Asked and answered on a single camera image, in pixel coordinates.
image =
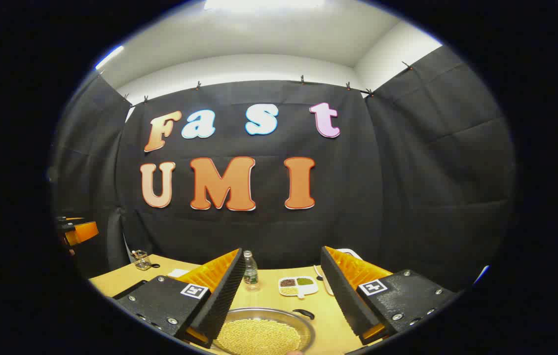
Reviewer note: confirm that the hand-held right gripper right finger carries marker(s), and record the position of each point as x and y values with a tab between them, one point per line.
340	291

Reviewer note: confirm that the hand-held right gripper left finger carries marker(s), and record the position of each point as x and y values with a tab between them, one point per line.
224	296

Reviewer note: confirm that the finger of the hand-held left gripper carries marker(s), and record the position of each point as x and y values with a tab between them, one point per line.
84	232

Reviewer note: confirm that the clear plastic water bottle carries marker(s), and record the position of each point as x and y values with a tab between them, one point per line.
250	273

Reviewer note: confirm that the white divided dish of beans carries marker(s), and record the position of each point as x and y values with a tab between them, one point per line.
303	290

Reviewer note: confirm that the white toaster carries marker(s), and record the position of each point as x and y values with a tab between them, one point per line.
353	253

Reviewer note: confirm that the pile of soybeans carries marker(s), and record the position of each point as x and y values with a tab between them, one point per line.
259	337

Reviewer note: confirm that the black backdrop cloth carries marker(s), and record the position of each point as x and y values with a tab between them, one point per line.
357	187

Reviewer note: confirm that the ceiling light panel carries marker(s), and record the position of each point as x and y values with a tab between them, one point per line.
264	4

